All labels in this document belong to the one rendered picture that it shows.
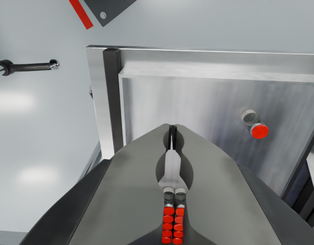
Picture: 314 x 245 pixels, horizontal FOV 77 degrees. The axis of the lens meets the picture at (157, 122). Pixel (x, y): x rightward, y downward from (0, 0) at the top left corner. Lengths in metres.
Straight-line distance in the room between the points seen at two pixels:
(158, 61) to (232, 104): 0.12
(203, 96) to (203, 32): 0.89
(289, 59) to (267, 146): 0.14
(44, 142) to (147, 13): 1.16
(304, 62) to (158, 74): 0.19
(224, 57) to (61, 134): 1.41
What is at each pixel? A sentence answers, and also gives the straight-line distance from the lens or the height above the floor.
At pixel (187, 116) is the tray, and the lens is 0.30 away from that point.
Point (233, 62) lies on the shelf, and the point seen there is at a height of 0.88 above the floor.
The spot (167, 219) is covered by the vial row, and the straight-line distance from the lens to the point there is 0.39.
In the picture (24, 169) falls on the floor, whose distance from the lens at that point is 2.00.
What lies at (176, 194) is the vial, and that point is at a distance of 0.39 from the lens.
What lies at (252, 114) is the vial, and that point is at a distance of 0.30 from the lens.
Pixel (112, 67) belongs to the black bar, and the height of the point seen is 0.90.
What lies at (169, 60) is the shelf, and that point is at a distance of 0.27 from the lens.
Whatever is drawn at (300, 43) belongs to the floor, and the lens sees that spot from 1.35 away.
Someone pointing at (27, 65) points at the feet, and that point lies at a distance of 1.32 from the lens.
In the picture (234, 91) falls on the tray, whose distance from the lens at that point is 0.30.
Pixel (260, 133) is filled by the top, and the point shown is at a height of 0.93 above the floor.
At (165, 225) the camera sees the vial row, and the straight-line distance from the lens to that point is 0.41.
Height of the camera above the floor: 1.15
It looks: 60 degrees down
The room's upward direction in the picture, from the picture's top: 174 degrees counter-clockwise
